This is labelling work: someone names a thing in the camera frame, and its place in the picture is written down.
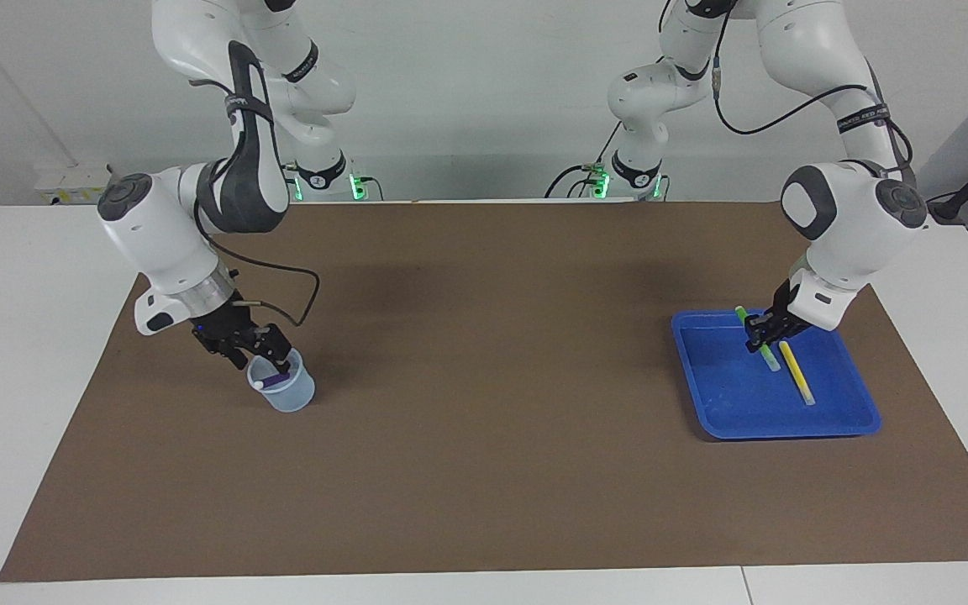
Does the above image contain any clear plastic cup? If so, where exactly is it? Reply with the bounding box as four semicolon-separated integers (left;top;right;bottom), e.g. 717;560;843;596
246;346;316;413

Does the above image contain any green pen white cap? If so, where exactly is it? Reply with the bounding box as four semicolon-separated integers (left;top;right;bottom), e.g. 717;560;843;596
734;305;782;373

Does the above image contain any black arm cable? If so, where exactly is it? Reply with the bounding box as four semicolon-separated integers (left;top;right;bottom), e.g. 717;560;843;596
659;0;913;169
194;210;321;329

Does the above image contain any black base cable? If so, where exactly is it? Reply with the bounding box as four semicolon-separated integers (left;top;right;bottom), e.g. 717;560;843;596
544;126;621;201

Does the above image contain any blue plastic tray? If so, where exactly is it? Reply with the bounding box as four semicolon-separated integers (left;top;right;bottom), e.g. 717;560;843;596
671;308;882;441

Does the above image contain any yellow pen white cap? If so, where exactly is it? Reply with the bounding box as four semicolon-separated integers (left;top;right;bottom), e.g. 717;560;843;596
777;339;818;408

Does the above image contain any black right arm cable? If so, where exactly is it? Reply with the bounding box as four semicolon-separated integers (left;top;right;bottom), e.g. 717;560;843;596
194;210;321;329

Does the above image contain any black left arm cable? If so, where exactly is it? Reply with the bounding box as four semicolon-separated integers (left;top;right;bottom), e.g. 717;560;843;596
659;0;913;169

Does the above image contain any brown table mat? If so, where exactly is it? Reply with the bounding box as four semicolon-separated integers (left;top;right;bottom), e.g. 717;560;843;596
0;202;968;582

